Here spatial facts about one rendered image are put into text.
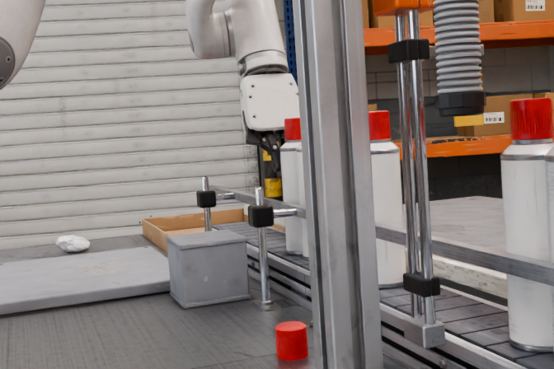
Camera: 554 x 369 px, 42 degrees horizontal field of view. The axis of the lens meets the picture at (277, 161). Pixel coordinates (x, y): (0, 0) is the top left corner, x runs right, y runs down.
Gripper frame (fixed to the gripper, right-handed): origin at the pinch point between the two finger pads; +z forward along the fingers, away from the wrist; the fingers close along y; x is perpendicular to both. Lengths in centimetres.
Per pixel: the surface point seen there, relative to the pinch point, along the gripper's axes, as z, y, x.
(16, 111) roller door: -162, -39, 361
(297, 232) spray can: 12.8, -2.3, -6.4
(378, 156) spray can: 10.8, -1.7, -35.4
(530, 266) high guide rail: 28, -5, -60
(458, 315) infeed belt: 30, -1, -43
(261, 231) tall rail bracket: 13.6, -10.3, -14.3
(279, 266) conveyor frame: 17.4, -6.2, -6.6
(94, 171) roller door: -118, 6, 368
